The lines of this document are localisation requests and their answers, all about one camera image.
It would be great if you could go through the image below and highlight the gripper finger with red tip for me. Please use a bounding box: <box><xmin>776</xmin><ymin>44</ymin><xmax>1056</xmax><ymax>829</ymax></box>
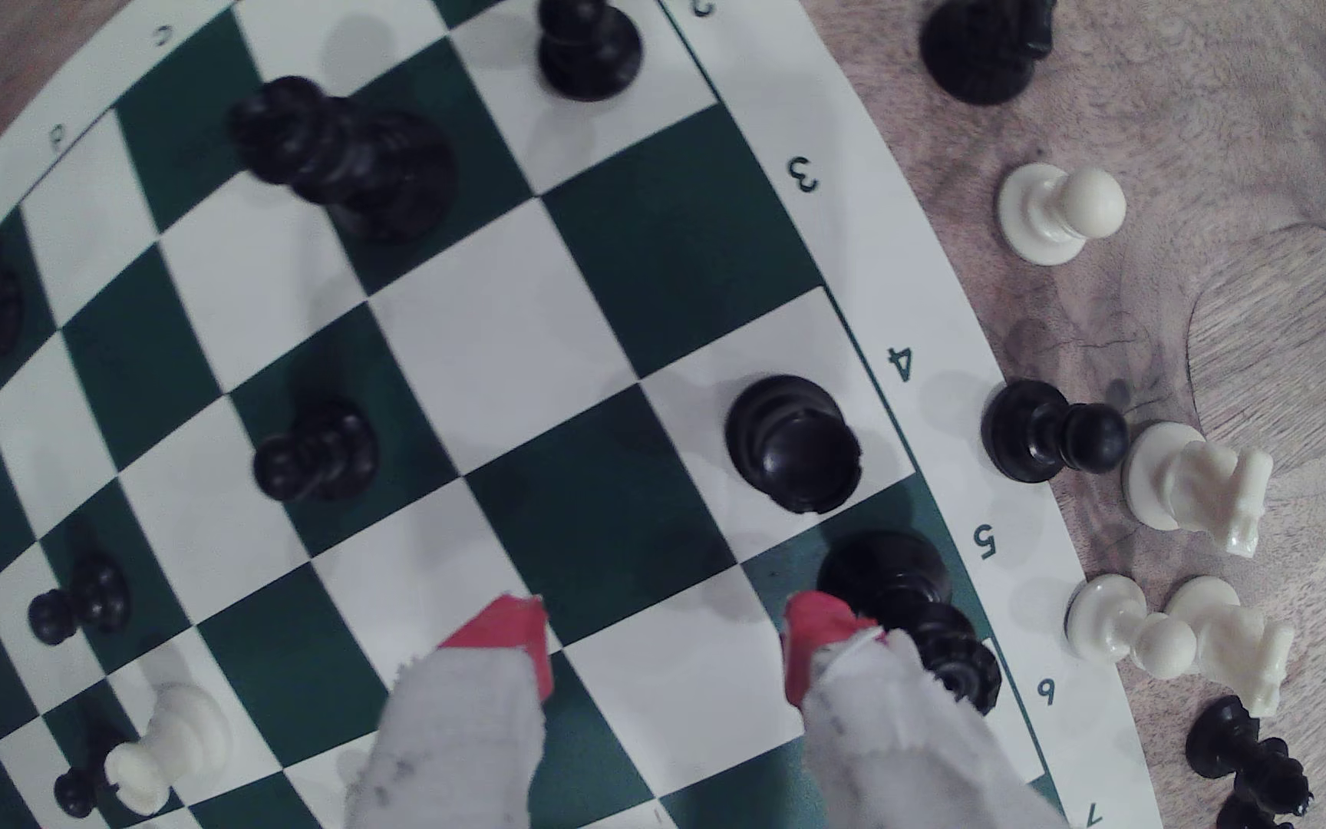
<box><xmin>783</xmin><ymin>590</ymin><xmax>1073</xmax><ymax>829</ymax></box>
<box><xmin>343</xmin><ymin>595</ymin><xmax>555</xmax><ymax>829</ymax></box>

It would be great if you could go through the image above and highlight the black rook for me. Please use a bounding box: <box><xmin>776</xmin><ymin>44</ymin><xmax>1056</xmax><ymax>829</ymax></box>
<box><xmin>724</xmin><ymin>374</ymin><xmax>863</xmax><ymax>516</ymax></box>

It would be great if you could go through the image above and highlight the green and white chess board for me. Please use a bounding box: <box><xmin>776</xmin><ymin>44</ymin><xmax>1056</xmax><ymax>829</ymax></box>
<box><xmin>0</xmin><ymin>0</ymin><xmax>1165</xmax><ymax>829</ymax></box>

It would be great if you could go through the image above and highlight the tall black chess piece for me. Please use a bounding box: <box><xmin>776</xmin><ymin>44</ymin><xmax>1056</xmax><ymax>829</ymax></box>
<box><xmin>228</xmin><ymin>74</ymin><xmax>460</xmax><ymax>243</ymax></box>

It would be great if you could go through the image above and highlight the black queen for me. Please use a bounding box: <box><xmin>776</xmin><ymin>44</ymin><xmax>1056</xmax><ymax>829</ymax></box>
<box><xmin>816</xmin><ymin>530</ymin><xmax>1004</xmax><ymax>716</ymax></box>

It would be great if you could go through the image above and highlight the white pawn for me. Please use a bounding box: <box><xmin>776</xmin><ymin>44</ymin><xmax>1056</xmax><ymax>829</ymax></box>
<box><xmin>997</xmin><ymin>162</ymin><xmax>1128</xmax><ymax>267</ymax></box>
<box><xmin>102</xmin><ymin>682</ymin><xmax>234</xmax><ymax>817</ymax></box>
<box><xmin>1064</xmin><ymin>573</ymin><xmax>1199</xmax><ymax>681</ymax></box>

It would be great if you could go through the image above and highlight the white knight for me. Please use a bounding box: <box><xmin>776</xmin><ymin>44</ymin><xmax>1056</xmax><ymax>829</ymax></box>
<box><xmin>1163</xmin><ymin>576</ymin><xmax>1296</xmax><ymax>718</ymax></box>
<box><xmin>1121</xmin><ymin>421</ymin><xmax>1275</xmax><ymax>560</ymax></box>

